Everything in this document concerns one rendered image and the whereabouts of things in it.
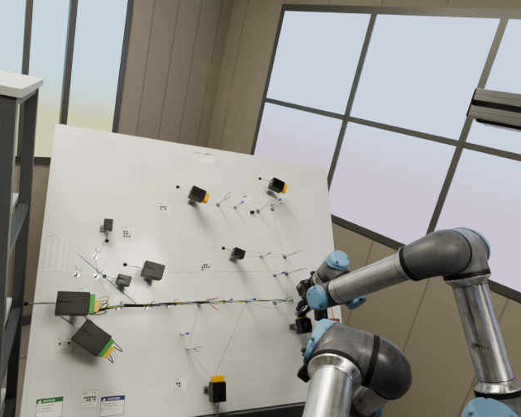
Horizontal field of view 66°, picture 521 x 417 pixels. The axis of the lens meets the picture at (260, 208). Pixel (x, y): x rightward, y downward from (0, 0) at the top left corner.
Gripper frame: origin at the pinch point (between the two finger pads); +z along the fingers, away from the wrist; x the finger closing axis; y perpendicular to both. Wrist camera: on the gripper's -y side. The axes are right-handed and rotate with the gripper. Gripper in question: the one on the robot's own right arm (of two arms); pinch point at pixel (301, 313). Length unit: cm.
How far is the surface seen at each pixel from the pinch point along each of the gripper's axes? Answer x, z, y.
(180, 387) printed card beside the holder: 48, 14, -13
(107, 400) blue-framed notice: 72, 14, -12
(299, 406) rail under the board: 3.4, 20.5, -27.8
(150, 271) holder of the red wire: 58, -12, 18
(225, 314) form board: 29.0, 4.7, 6.6
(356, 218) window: -91, 32, 74
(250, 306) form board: 18.3, 4.0, 8.2
